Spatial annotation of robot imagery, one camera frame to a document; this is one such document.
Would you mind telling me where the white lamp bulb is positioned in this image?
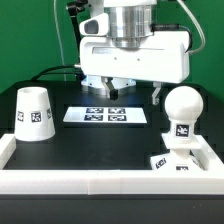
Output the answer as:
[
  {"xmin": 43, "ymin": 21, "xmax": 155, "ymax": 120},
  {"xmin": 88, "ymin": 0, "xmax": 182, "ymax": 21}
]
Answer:
[{"xmin": 165, "ymin": 86, "xmax": 203, "ymax": 142}]

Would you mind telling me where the white thin cable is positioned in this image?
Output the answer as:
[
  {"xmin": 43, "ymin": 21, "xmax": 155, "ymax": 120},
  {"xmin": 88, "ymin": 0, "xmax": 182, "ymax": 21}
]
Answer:
[{"xmin": 52, "ymin": 0, "xmax": 66, "ymax": 66}]

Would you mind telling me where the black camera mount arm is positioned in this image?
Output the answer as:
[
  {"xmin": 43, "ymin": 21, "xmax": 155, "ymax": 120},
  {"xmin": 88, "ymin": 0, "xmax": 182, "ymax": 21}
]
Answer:
[{"xmin": 65, "ymin": 0, "xmax": 90, "ymax": 64}]

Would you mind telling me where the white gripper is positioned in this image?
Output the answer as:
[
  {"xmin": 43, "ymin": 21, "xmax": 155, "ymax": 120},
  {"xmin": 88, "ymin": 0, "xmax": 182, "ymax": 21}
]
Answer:
[{"xmin": 80, "ymin": 31, "xmax": 189, "ymax": 105}]

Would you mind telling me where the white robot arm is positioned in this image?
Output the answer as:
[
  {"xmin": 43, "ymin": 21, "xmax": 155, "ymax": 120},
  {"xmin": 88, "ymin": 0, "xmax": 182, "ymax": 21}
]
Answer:
[{"xmin": 80, "ymin": 0, "xmax": 192, "ymax": 100}]

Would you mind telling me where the white marker sheet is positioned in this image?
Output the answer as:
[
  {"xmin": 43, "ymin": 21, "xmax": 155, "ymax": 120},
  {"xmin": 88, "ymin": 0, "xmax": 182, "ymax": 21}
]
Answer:
[{"xmin": 63, "ymin": 107, "xmax": 147, "ymax": 124}]

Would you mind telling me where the white lamp base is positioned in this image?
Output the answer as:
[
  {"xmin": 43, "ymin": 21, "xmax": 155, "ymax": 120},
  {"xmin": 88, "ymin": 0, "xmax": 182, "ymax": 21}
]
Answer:
[{"xmin": 150, "ymin": 133, "xmax": 209, "ymax": 172}]

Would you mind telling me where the white U-shaped fence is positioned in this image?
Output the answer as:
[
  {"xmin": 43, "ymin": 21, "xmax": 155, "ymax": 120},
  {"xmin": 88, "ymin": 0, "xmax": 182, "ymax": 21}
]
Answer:
[{"xmin": 0, "ymin": 134, "xmax": 224, "ymax": 195}]

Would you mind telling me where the white lamp shade cone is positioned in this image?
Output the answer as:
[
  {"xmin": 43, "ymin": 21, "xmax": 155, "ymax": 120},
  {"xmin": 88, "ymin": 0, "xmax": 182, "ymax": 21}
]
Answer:
[{"xmin": 14, "ymin": 87, "xmax": 55, "ymax": 142}]

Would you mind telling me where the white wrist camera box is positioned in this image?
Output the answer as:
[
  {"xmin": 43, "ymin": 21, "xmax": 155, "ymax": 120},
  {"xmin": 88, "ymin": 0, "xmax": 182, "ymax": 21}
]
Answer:
[{"xmin": 79, "ymin": 13, "xmax": 109, "ymax": 36}]

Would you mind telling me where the black cable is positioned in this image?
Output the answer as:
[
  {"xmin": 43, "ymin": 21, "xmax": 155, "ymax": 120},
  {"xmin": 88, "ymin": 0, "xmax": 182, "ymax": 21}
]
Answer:
[{"xmin": 30, "ymin": 64, "xmax": 88, "ymax": 82}]

